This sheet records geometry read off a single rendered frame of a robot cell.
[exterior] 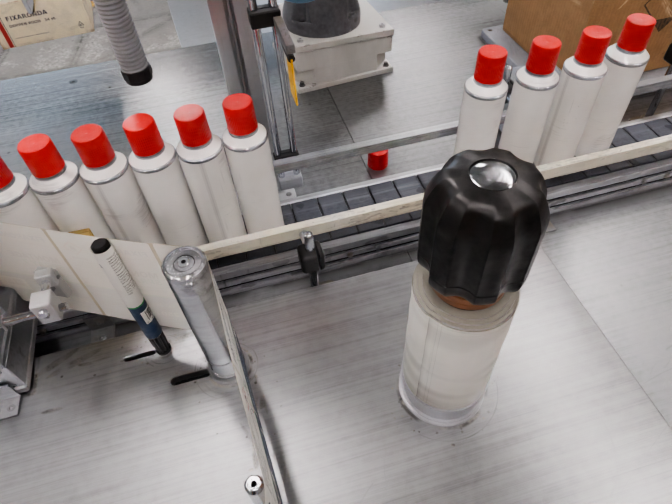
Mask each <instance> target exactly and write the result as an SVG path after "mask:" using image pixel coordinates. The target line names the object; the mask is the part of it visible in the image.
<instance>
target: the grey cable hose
mask: <svg viewBox="0 0 672 504"><path fill-rule="evenodd" d="M93 2H94V4H95V7H96V10H97V12H98V14H99V16H100V19H101V21H102V24H103V26H104V29H105V31H106V34H107V36H108V38H109V42H110V43H111V46H112V49H113V51H114V54H115V55H116V59H117V61H118V63H119V66H120V73H121V75H122V77H123V79H124V81H126V83H127V84H128V85H130V86H141V85H144V84H147V83H148V82H150V81H151V80H152V78H153V74H152V73H153V70H152V67H151V65H150V63H149V62H148V61H147V58H146V56H145V53H144V50H143V47H142V45H141V41H140V39H139V37H138V33H137V31H136V28H135V25H134V22H133V20H132V16H131V15H130V11H129V8H128V6H127V2H126V0H93Z"/></svg>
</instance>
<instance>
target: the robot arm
mask: <svg viewBox="0 0 672 504"><path fill-rule="evenodd" d="M21 1H22V3H23V5H24V6H25V8H26V10H27V12H28V14H32V13H33V4H34V1H33V0H21ZM282 18H283V20H284V22H285V24H286V27H287V29H288V31H289V32H291V33H293V34H296V35H299V36H302V37H308V38H331V37H336V36H341V35H344V34H347V33H349V32H351V31H353V30H354V29H356V28H357V27H358V26H359V24H360V18H361V10H360V5H359V2H358V0H284V4H283V9H282Z"/></svg>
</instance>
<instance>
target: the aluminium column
mask: <svg viewBox="0 0 672 504"><path fill-rule="evenodd" d="M206 1H207V5H208V9H209V14H210V18H211V22H212V26H213V30H214V34H215V39H216V43H217V47H218V51H219V55H220V60H221V64H222V68H223V72H224V76H225V81H226V85H227V89H228V93H229V95H232V94H235V93H244V92H243V86H242V81H241V75H240V70H239V65H238V60H237V55H236V50H235V44H234V39H233V34H232V29H231V24H230V19H229V14H228V9H227V5H226V0H206ZM230 3H231V8H232V12H233V17H234V23H235V28H236V33H237V38H238V44H239V49H240V54H241V59H242V65H243V70H244V76H245V81H246V87H247V93H248V95H249V96H250V97H251V98H252V100H253V104H254V109H255V114H256V119H257V122H258V123H260V124H261V125H263V126H264V127H265V128H266V129H267V132H268V139H269V145H270V150H271V156H272V161H274V157H273V152H274V150H273V144H272V138H271V133H270V127H269V122H268V116H267V110H266V105H265V99H264V94H263V88H262V82H261V77H260V71H259V66H258V60H257V54H256V49H255V43H254V38H253V32H252V29H251V26H250V23H249V19H248V14H247V7H248V4H247V0H230Z"/></svg>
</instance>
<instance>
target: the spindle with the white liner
mask: <svg viewBox="0 0 672 504"><path fill-rule="evenodd" d="M546 198H547V187H546V183H545V180H544V177H543V175H542V174H541V172H540V171H539V170H538V169H537V167H536V166H535V165H534V164H532V163H530V162H527V161H524V160H521V159H519V158H518V157H516V156H515V155H514V154H513V153H512V152H511V151H507V150H504V149H499V148H491V149H487V150H470V149H469V150H464V151H462V152H459V153H457V154H455V155H453V156H452V157H450V158H449V160H448V161H447V162H446V163H445V164H444V166H443V167H442V170H440V171H439V172H438V173H437V174H436V175H435V176H434V177H433V178H432V179H431V181H430V182H429V183H428V185H427V187H426V189H425V192H424V197H423V203H422V212H421V220H420V229H419V238H418V247H417V260H418V265H417V266H416V268H415V270H414V273H413V277H412V291H411V298H410V304H409V315H408V323H407V330H406V342H405V348H404V356H403V360H402V365H401V371H400V375H399V390H400V394H401V397H402V399H403V401H404V403H405V404H406V406H407V407H408V409H409V410H410V411H411V412H412V413H413V414H414V415H416V416H417V417H418V418H420V419H421V420H423V421H425V422H427V423H430V424H433V425H437V426H455V425H459V424H462V423H464V422H466V421H468V420H469V419H471V418H472V417H473V416H474V415H475V414H476V413H477V412H478V410H479V409H480V407H481V405H482V402H483V399H484V394H485V392H486V389H487V387H488V382H489V379H490V376H491V373H492V370H493V367H494V365H495V363H496V361H497V359H498V356H499V354H500V351H501V348H502V345H503V343H504V340H505V338H506V336H507V334H508V331H509V328H510V325H511V322H512V319H513V317H514V315H515V312H516V310H517V308H518V306H519V303H520V297H521V292H520V288H521V287H522V286H523V284H524V283H525V281H526V280H527V278H528V275H529V273H530V270H531V268H532V265H533V263H534V260H535V258H536V255H537V253H538V250H539V248H540V245H541V243H542V240H543V237H544V235H545V232H546V230H547V227H548V224H549V221H550V211H549V206H548V202H547V199H546Z"/></svg>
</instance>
